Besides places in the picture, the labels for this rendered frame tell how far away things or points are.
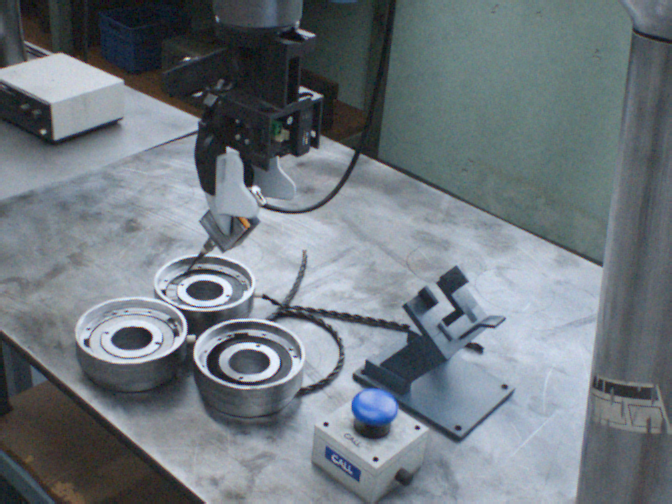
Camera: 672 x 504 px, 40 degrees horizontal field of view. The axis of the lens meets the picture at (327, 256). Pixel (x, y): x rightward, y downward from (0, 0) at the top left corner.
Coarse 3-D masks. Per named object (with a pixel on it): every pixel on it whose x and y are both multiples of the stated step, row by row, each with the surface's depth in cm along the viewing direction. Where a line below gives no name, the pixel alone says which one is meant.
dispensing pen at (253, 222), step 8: (256, 192) 88; (256, 200) 88; (264, 200) 88; (256, 216) 91; (256, 224) 91; (248, 232) 91; (208, 240) 94; (240, 240) 92; (200, 248) 96; (208, 248) 95; (232, 248) 93; (200, 256) 97; (192, 264) 98
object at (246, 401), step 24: (216, 336) 91; (264, 336) 92; (288, 336) 91; (240, 360) 91; (264, 360) 90; (216, 384) 84; (288, 384) 85; (216, 408) 87; (240, 408) 85; (264, 408) 85
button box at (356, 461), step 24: (336, 432) 79; (360, 432) 79; (384, 432) 79; (408, 432) 80; (312, 456) 81; (336, 456) 79; (360, 456) 77; (384, 456) 77; (408, 456) 80; (336, 480) 80; (360, 480) 78; (384, 480) 78; (408, 480) 79
